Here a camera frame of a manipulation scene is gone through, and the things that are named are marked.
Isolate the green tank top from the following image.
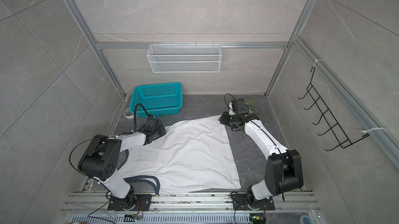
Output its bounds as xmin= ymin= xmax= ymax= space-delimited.
xmin=244 ymin=98 xmax=258 ymax=114

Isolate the roll of tape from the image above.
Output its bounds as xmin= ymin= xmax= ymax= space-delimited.
xmin=123 ymin=108 xmax=135 ymax=119

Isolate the blue tape roll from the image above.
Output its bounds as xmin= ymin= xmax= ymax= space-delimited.
xmin=300 ymin=215 xmax=315 ymax=224

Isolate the teal plastic basket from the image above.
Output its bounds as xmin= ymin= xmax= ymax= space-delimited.
xmin=129 ymin=82 xmax=183 ymax=116

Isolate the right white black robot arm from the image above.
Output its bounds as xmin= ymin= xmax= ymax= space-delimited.
xmin=219 ymin=98 xmax=304 ymax=211

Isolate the white tank top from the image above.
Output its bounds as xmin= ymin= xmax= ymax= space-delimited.
xmin=119 ymin=116 xmax=241 ymax=195

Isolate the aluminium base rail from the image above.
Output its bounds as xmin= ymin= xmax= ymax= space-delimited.
xmin=60 ymin=191 xmax=325 ymax=224

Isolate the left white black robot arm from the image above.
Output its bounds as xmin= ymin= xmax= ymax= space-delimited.
xmin=78 ymin=116 xmax=166 ymax=211

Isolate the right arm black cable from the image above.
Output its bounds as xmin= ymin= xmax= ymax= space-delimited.
xmin=223 ymin=93 xmax=286 ymax=201

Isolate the white wire mesh shelf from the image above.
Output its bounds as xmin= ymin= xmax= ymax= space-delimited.
xmin=147 ymin=44 xmax=222 ymax=73

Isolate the black wire hook rack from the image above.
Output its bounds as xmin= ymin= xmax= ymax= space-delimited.
xmin=298 ymin=67 xmax=370 ymax=152

